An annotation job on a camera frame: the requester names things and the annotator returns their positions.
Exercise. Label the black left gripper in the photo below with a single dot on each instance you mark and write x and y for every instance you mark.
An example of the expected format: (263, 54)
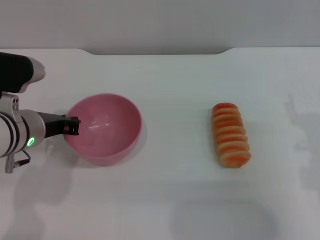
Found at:
(53, 125)

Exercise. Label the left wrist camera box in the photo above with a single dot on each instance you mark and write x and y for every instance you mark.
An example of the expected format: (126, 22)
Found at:
(15, 70)

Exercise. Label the orange striped bread loaf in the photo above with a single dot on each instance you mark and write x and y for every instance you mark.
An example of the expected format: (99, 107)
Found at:
(230, 135)

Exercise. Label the pink plastic bowl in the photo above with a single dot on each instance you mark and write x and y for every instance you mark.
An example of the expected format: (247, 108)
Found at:
(110, 130)

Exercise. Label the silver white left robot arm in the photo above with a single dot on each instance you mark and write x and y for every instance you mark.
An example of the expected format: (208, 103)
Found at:
(17, 132)

